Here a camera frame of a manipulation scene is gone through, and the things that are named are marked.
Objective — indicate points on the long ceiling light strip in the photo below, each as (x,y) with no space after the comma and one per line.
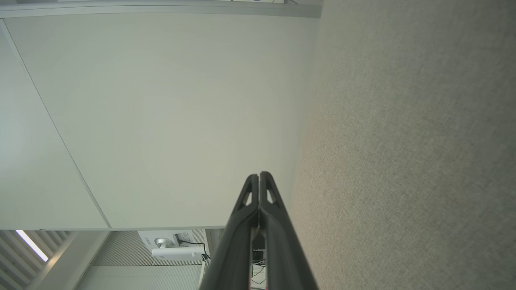
(32,245)

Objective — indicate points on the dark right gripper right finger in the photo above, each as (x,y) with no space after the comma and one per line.
(282,253)

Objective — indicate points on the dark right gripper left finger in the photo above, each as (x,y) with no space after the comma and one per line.
(236,249)

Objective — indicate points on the white ceiling projector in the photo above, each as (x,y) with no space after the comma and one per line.
(173,253)

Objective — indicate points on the grey fabric sofa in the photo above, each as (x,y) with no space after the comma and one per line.
(403,161)

